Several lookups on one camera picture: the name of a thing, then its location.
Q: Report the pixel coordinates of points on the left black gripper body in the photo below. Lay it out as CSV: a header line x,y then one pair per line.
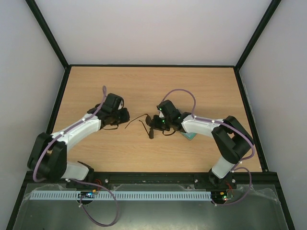
x,y
118,119

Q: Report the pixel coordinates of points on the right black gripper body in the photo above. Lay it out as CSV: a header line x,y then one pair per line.
x,y
156,122

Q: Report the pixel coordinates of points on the dark aviator sunglasses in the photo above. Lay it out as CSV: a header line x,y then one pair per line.
x,y
146,124

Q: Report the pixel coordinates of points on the grey glasses case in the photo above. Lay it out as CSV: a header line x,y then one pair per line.
x,y
188,136

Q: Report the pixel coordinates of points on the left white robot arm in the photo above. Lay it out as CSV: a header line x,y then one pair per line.
x,y
48,158

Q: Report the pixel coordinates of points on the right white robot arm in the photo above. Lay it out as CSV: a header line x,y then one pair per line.
x,y
233,141

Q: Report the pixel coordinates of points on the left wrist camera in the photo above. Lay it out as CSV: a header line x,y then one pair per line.
x,y
121,105

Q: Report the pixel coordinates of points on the light blue cable duct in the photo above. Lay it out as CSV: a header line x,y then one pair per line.
x,y
122,195

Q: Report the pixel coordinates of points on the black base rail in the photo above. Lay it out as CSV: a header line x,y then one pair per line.
x,y
197,180

